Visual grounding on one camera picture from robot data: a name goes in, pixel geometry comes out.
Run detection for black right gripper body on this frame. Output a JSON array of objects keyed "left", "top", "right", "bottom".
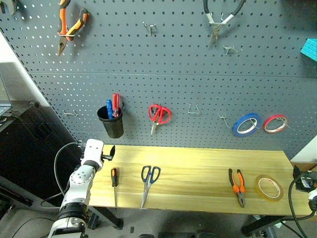
[{"left": 296, "top": 171, "right": 317, "bottom": 192}]

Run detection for brown cardboard box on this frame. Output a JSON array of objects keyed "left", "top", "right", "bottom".
[{"left": 290, "top": 161, "right": 317, "bottom": 175}]

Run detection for black orange screwdriver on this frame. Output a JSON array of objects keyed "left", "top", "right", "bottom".
[{"left": 110, "top": 167, "right": 120, "bottom": 212}]

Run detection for black plastic cup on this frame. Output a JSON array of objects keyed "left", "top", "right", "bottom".
[{"left": 97, "top": 105, "right": 124, "bottom": 139}]

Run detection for clear yellowish tape roll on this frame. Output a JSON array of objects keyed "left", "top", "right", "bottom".
[{"left": 254, "top": 174, "right": 284, "bottom": 202}]

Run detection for blue black scissors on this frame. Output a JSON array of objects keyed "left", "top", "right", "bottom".
[{"left": 139, "top": 165, "right": 161, "bottom": 211}]

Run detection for red tape roll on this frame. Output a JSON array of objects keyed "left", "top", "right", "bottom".
[{"left": 262, "top": 114, "right": 289, "bottom": 135}]

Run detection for orange black combination pliers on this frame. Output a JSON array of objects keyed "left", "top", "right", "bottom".
[{"left": 228, "top": 168, "right": 247, "bottom": 208}]

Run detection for black table leg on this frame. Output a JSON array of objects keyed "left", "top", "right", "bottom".
[
  {"left": 92, "top": 206, "right": 124, "bottom": 230},
  {"left": 241, "top": 214, "right": 291, "bottom": 237}
]

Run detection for blue tape roll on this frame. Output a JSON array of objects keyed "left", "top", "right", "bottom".
[{"left": 231, "top": 113, "right": 262, "bottom": 138}]

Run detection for black equipment case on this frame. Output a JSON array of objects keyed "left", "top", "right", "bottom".
[{"left": 0, "top": 100, "right": 83, "bottom": 207}]

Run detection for silver pegboard loop hook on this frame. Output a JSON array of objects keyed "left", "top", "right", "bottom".
[{"left": 187, "top": 103, "right": 201, "bottom": 116}]

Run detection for grey metal pegboard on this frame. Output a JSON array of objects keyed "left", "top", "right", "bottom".
[{"left": 0, "top": 0, "right": 317, "bottom": 161}]

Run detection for teal ribbed block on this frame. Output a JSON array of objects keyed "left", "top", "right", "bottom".
[{"left": 300, "top": 38, "right": 317, "bottom": 61}]

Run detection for orange black long-nose pliers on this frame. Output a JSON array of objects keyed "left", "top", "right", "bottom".
[{"left": 56, "top": 0, "right": 90, "bottom": 57}]

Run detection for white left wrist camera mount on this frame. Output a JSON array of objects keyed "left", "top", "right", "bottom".
[{"left": 80, "top": 138, "right": 105, "bottom": 172}]

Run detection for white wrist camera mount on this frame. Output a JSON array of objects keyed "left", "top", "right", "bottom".
[
  {"left": 80, "top": 138, "right": 105, "bottom": 172},
  {"left": 308, "top": 188, "right": 317, "bottom": 212}
]

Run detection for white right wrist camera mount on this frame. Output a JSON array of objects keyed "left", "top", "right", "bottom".
[{"left": 308, "top": 188, "right": 317, "bottom": 212}]

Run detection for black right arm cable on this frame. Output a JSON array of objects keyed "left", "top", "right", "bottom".
[{"left": 288, "top": 178, "right": 317, "bottom": 238}]

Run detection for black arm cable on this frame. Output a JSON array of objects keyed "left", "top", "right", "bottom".
[
  {"left": 40, "top": 142, "right": 83, "bottom": 208},
  {"left": 288, "top": 178, "right": 317, "bottom": 238}
]

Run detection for red handled screwdriver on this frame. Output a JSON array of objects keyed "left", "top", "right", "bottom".
[{"left": 111, "top": 93, "right": 121, "bottom": 118}]

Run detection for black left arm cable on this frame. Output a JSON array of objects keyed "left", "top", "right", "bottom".
[{"left": 40, "top": 142, "right": 83, "bottom": 208}]

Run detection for red handled scissors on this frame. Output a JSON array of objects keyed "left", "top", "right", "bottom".
[{"left": 148, "top": 104, "right": 172, "bottom": 136}]

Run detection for black white handled pliers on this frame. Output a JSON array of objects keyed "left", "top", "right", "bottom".
[{"left": 203, "top": 0, "right": 247, "bottom": 47}]

